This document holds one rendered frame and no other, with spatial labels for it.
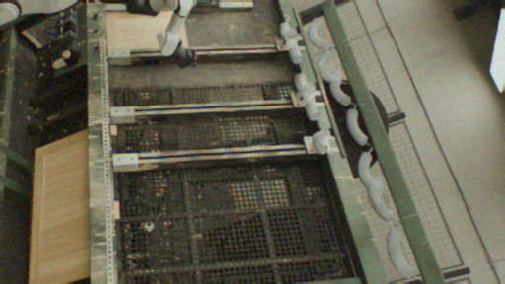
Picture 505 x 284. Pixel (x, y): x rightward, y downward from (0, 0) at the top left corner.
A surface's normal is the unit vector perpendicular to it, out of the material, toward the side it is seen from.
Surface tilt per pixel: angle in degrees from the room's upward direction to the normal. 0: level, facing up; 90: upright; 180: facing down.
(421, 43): 90
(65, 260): 90
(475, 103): 90
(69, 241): 90
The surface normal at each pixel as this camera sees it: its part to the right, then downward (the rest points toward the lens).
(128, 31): 0.07, -0.57
